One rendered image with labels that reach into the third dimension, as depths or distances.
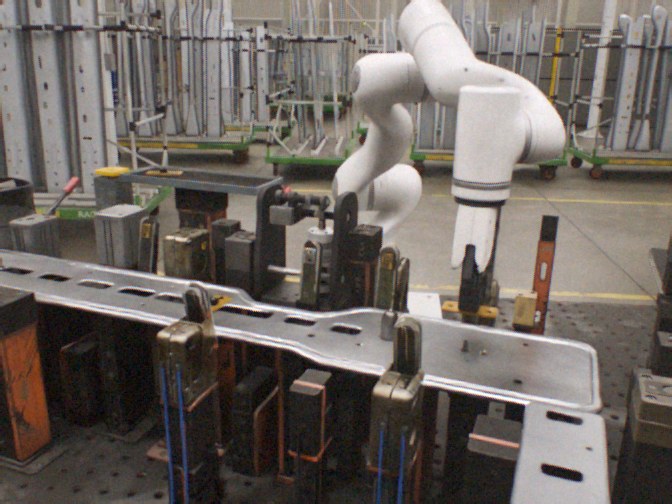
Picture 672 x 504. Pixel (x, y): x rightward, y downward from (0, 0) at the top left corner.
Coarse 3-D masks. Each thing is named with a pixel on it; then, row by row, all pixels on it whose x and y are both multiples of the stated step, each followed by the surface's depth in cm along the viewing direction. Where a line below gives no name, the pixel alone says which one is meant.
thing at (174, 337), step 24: (168, 336) 92; (192, 336) 93; (168, 360) 93; (192, 360) 94; (168, 384) 94; (192, 384) 95; (216, 384) 101; (168, 408) 97; (192, 408) 95; (168, 432) 97; (192, 432) 97; (168, 456) 98; (192, 456) 98; (216, 456) 105; (168, 480) 101; (192, 480) 99; (216, 480) 106
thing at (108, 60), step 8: (104, 8) 678; (104, 16) 674; (104, 24) 676; (104, 32) 681; (104, 40) 681; (104, 48) 682; (104, 56) 682; (112, 56) 686; (104, 64) 684; (112, 64) 687; (104, 72) 686; (104, 80) 688; (104, 88) 691; (104, 96) 694; (112, 96) 707; (104, 104) 696; (112, 104) 708; (112, 112) 709; (112, 120) 710; (112, 128) 711; (112, 136) 712; (112, 152) 714; (112, 160) 717
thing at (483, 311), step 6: (444, 306) 97; (456, 306) 98; (480, 306) 98; (486, 306) 98; (456, 312) 96; (462, 312) 95; (468, 312) 95; (474, 312) 95; (480, 312) 95; (486, 312) 96; (492, 312) 96; (492, 318) 94
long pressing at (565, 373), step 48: (48, 288) 121; (96, 288) 121; (144, 288) 122; (240, 336) 103; (288, 336) 103; (336, 336) 103; (432, 336) 104; (480, 336) 104; (528, 336) 104; (432, 384) 90; (480, 384) 89; (528, 384) 89; (576, 384) 90
